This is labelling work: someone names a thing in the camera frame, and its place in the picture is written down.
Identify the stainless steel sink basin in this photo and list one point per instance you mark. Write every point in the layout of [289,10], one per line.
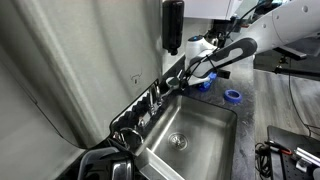
[210,131]

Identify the round metal sink drain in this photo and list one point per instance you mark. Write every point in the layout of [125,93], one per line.
[178,141]

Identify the chrome sink faucet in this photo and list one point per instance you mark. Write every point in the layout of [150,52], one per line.
[156,95]

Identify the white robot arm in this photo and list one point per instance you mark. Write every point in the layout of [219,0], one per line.
[285,24]

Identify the blue masking tape roll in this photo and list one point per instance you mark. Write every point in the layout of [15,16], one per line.
[232,96]

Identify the blue dish soap bottle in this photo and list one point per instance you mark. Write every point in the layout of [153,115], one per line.
[205,86]

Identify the black wall soap dispenser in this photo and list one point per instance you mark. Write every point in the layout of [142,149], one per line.
[172,25]

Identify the white bowl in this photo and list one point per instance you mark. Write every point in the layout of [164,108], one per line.
[173,82]

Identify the black dish rack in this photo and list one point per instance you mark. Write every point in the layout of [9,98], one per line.
[106,164]

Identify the red handled tool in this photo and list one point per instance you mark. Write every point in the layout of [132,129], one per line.
[281,148]

